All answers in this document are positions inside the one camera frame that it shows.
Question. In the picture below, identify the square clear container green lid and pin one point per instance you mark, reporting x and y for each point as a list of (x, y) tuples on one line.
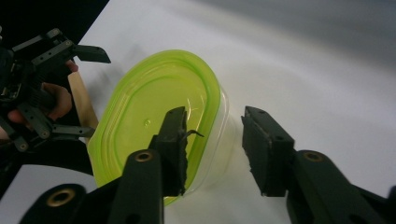
[(149, 93)]

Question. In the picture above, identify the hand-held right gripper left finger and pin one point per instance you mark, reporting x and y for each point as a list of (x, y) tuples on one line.
[(171, 155)]

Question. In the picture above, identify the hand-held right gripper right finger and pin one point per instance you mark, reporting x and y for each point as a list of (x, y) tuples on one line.
[(267, 155)]

